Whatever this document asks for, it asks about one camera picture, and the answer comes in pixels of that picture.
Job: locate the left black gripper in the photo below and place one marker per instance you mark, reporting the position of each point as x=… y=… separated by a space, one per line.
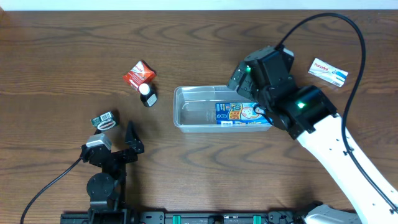
x=117 y=155

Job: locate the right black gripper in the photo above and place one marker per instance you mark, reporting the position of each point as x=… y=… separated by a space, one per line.
x=237 y=83

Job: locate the blue Kool Fever box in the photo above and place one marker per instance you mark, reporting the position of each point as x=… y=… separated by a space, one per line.
x=233 y=114

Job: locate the white Panadol box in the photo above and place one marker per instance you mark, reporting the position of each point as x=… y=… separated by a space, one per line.
x=328 y=72

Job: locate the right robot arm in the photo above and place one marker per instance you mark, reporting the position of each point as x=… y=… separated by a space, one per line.
x=310 y=118

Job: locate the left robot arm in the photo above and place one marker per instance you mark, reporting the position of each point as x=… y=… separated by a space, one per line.
x=107 y=189

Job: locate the clear plastic container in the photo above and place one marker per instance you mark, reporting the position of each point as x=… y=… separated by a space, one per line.
x=194 y=110

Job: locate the small green black box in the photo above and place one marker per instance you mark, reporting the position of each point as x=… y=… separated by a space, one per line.
x=105 y=121

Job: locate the dark bottle white cap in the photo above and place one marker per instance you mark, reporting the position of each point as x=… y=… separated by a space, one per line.
x=147 y=95

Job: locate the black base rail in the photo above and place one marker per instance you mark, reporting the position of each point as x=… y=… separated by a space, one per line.
x=157 y=217

